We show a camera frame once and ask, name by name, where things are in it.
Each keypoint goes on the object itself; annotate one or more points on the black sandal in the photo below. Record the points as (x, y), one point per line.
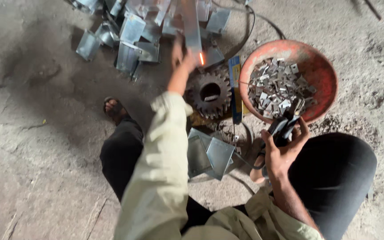
(115, 107)

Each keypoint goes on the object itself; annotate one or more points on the pile of galvanized metal brackets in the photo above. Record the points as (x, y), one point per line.
(132, 33)

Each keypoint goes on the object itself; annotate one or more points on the rusty steel gear wheel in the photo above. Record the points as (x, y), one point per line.
(220, 88)

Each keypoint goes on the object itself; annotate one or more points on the folded galvanized metal bracket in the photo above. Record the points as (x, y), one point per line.
(219, 156)
(197, 155)

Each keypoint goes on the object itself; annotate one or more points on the orange metal bowl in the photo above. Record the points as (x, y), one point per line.
(315, 66)

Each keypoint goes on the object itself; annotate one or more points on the person's leg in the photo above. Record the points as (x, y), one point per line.
(335, 180)
(122, 156)

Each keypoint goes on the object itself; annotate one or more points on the person's foot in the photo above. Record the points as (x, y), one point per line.
(257, 175)
(120, 115)

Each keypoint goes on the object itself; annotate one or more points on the heap of small metal plates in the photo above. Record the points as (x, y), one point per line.
(275, 86)

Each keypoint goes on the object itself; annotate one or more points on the dark thin rod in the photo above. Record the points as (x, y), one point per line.
(372, 10)

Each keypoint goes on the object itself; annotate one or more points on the person's left hand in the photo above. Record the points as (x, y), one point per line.
(182, 60)

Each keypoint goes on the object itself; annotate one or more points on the person's right leg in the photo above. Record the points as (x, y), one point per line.
(335, 180)

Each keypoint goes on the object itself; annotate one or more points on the cream shirt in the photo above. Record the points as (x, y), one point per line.
(155, 200)

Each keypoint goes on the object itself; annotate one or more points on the person's left leg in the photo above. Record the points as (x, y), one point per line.
(122, 156)

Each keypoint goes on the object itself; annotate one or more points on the black welding electrode holder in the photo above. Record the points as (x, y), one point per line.
(281, 128)

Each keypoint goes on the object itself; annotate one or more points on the long galvanized metal bracket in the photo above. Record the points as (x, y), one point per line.
(192, 30)

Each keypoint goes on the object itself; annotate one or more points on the blue yellow electrode packet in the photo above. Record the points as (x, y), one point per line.
(235, 90)

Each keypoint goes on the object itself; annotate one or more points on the person's left foot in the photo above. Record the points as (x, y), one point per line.
(120, 115)

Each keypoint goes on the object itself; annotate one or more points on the person's right hand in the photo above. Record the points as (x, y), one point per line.
(280, 158)

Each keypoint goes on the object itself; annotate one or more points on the person's right foot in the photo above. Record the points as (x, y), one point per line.
(257, 175)

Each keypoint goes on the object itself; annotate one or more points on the person's left fingers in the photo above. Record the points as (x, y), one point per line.
(178, 48)

